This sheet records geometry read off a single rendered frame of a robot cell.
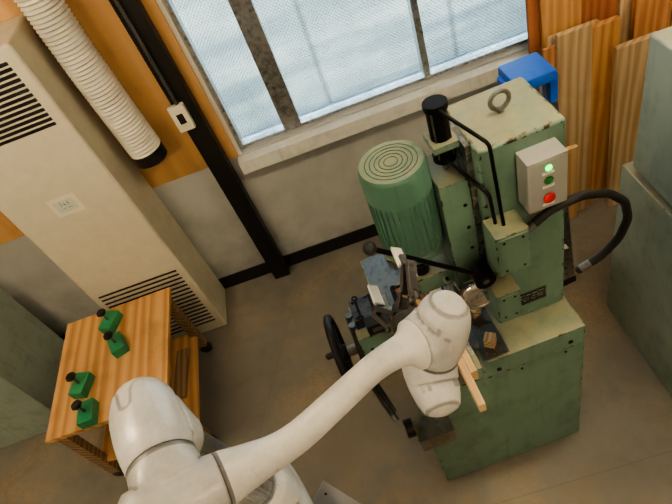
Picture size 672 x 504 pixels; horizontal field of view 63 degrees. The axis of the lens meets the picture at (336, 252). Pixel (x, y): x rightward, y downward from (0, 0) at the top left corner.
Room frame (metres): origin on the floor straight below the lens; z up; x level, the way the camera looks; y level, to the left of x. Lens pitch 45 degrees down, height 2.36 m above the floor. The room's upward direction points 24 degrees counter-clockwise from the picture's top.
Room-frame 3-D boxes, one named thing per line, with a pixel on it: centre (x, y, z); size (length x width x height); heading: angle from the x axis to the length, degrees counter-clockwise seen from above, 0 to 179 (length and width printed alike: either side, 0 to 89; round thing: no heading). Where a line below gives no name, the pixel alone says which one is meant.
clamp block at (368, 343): (1.06, -0.02, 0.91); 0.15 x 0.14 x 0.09; 177
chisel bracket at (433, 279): (1.06, -0.23, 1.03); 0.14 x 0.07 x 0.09; 87
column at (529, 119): (1.05, -0.51, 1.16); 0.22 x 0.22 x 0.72; 87
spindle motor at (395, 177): (1.06, -0.21, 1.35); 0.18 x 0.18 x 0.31
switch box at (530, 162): (0.90, -0.53, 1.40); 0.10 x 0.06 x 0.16; 87
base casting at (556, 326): (1.05, -0.34, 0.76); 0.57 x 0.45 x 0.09; 87
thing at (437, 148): (1.05, -0.35, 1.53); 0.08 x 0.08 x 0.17; 87
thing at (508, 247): (0.90, -0.42, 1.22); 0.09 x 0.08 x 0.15; 87
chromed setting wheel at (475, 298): (0.93, -0.34, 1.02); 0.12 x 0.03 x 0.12; 87
